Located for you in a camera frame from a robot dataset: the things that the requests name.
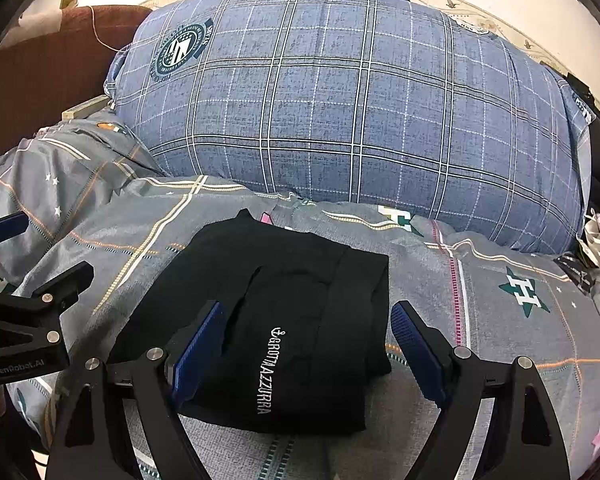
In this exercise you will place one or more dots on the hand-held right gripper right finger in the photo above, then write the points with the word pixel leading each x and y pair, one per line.
pixel 420 350

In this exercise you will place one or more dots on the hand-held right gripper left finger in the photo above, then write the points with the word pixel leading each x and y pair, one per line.
pixel 200 345

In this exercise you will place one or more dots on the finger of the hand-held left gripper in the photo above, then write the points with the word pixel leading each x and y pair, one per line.
pixel 35 305
pixel 5 227

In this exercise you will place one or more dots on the black pants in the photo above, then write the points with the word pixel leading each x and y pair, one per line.
pixel 300 310

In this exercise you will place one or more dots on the grey star print bed sheet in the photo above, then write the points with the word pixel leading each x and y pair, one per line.
pixel 505 320

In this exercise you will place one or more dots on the blue plaid pillow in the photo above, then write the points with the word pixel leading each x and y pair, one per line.
pixel 355 110

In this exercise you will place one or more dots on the dark cloth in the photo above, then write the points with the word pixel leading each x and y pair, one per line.
pixel 585 95

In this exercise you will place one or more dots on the wooden bed frame piece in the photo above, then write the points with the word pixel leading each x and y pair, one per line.
pixel 85 107

